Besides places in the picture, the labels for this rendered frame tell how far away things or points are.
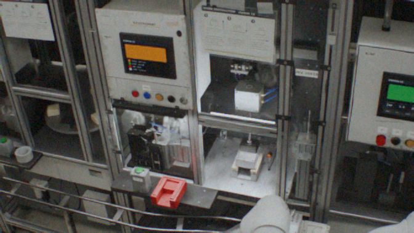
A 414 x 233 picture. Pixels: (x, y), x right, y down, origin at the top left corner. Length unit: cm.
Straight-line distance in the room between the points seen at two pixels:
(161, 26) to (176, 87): 30
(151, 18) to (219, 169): 94
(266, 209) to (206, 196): 69
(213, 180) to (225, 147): 27
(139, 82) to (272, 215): 89
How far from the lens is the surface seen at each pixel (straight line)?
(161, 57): 220
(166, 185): 257
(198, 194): 256
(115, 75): 240
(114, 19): 225
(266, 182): 262
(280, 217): 189
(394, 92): 203
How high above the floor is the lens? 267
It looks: 35 degrees down
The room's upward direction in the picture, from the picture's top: 3 degrees counter-clockwise
